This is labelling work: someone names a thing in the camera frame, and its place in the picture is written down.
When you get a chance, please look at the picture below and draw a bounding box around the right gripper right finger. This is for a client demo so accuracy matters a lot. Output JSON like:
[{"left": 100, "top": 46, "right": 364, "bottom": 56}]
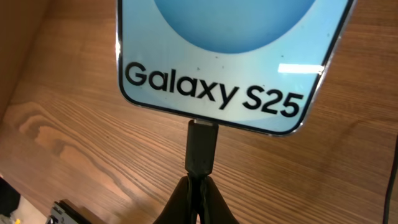
[{"left": 198, "top": 176, "right": 239, "bottom": 224}]

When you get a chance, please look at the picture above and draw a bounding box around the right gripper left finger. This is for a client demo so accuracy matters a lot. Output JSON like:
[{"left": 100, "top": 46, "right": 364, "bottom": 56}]
[{"left": 154, "top": 176, "right": 192, "bottom": 224}]

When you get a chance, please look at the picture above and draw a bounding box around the black USB charging cable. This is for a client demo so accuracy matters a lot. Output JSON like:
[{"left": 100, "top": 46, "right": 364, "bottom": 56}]
[{"left": 184, "top": 119, "right": 220, "bottom": 178}]

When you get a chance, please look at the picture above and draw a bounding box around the Galaxy smartphone teal screen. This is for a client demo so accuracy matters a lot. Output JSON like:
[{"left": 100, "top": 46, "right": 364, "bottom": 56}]
[{"left": 115, "top": 0, "right": 356, "bottom": 136}]

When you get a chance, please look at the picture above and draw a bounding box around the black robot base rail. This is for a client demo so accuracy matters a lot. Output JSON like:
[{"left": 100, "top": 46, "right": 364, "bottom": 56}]
[{"left": 45, "top": 199, "right": 106, "bottom": 224}]

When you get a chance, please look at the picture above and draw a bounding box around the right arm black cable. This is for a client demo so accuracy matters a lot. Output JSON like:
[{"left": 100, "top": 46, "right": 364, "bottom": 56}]
[{"left": 382, "top": 133, "right": 398, "bottom": 224}]

